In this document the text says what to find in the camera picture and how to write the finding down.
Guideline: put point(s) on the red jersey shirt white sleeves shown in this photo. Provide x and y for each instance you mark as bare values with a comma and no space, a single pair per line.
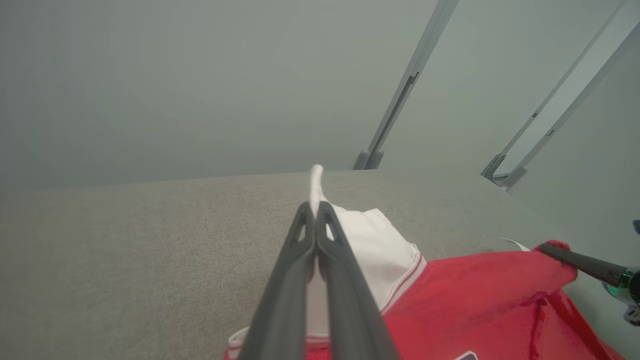
465,305

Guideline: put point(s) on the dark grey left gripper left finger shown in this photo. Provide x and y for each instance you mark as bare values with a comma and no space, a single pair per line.
285,310

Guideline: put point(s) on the grey partition post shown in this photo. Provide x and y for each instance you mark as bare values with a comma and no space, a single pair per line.
425,45
395,120
575,107
565,80

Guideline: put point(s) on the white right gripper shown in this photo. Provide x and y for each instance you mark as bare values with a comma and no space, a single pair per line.
632,290

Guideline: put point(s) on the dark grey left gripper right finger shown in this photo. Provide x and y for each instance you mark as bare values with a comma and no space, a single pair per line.
350,310

